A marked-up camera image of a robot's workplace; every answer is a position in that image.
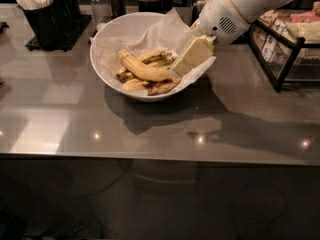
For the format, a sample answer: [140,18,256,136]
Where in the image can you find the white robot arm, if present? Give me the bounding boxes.
[170,0,293,76]

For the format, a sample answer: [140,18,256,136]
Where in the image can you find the white ceramic bowl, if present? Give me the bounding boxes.
[89,11,205,103]

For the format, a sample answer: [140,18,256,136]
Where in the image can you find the black rubber mat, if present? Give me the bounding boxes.
[25,15,92,52]

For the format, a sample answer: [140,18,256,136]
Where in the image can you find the white paper bowl liner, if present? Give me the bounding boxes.
[90,7,217,95]

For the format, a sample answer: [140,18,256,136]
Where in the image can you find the front bruised yellow banana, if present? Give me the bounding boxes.
[122,78,181,96]

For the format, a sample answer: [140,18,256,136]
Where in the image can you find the salt shaker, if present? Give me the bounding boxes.
[90,0,110,24]

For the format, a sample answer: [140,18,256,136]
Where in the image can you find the black wire condiment rack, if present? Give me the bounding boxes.
[248,1,320,91]

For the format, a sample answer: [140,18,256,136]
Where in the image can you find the black cutlery holder front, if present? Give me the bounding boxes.
[16,0,61,50]

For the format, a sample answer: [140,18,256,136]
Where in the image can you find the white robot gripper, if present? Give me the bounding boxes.
[169,0,250,77]

